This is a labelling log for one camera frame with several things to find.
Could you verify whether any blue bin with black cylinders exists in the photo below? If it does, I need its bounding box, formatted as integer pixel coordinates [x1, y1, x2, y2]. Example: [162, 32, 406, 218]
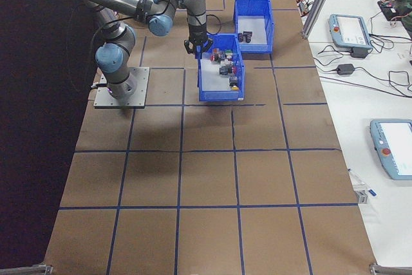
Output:
[233, 0, 275, 54]

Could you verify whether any blue bin with colourful parts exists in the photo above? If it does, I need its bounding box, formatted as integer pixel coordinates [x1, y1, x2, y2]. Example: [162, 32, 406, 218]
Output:
[196, 33, 246, 102]

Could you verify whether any grey blue teach pendant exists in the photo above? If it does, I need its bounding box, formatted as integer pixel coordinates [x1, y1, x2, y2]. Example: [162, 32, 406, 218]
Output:
[328, 14, 374, 52]
[369, 119, 412, 182]

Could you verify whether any white side table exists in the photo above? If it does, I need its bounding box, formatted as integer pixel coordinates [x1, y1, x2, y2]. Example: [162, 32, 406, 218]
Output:
[285, 0, 412, 268]

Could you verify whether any clear plastic strip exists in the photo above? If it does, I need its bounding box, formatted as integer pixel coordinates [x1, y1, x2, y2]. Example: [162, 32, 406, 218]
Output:
[348, 167, 368, 191]

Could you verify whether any person in green clothing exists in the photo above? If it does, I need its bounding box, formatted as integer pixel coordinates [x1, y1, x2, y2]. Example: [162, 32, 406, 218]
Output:
[395, 0, 412, 39]

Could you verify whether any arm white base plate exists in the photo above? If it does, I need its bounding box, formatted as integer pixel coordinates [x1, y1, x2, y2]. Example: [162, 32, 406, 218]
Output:
[93, 66, 151, 109]

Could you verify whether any aluminium extrusion post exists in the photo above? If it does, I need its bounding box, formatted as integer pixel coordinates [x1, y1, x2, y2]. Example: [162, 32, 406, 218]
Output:
[301, 0, 342, 40]

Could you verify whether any black power cable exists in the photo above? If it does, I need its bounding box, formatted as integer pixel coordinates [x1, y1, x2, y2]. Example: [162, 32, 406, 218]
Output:
[312, 44, 351, 73]
[353, 66, 412, 95]
[318, 75, 412, 99]

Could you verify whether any black frame cover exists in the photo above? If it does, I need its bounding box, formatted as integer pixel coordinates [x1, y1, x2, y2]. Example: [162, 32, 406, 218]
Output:
[0, 0, 109, 269]

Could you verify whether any black device with red wires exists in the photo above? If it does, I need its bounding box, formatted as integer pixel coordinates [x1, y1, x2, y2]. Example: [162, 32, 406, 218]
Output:
[377, 0, 400, 20]

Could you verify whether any metal corner bracket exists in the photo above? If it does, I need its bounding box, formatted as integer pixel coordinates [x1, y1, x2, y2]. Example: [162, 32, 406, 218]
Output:
[0, 263, 54, 275]
[368, 262, 412, 275]

